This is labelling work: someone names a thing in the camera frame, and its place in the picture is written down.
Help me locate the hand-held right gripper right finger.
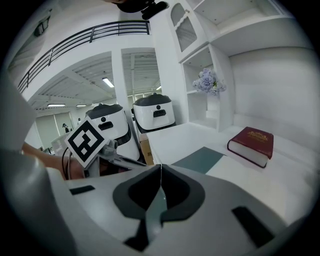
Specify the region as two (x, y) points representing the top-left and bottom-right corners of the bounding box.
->
(161, 163), (206, 223)

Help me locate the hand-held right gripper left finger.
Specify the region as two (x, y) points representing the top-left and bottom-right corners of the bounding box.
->
(112, 163), (162, 252)

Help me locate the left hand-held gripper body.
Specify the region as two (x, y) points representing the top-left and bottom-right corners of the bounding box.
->
(51, 117), (148, 179)

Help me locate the person's left forearm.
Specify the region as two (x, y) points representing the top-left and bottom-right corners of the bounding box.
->
(21, 143), (86, 181)

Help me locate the white and black mobile robot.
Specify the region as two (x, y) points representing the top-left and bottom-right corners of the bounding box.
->
(84, 103), (141, 161)
(131, 92), (177, 135)

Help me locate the brown cardboard box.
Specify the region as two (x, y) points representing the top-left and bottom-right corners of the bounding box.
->
(138, 133), (155, 166)

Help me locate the dark red hardcover book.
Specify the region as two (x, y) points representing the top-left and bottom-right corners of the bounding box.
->
(226, 126), (275, 169)

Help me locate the white desk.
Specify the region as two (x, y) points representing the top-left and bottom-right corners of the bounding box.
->
(144, 122), (320, 226)

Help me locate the black balcony railing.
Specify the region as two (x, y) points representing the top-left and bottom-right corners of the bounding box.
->
(16, 19), (151, 95)

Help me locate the person's white shirt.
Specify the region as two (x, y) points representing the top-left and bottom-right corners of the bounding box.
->
(4, 4), (61, 106)

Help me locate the pale blue flower bunch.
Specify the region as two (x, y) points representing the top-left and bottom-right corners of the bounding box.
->
(191, 67), (227, 97)

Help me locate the white shelf cabinet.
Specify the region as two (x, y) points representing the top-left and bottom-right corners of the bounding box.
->
(152, 0), (320, 134)

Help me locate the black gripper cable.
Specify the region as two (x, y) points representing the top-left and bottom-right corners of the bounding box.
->
(60, 146), (74, 181)

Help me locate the black and white shoulder strap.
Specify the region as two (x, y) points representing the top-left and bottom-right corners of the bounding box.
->
(34, 9), (53, 38)

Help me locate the black head camera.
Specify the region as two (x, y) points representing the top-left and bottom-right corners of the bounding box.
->
(116, 0), (170, 21)

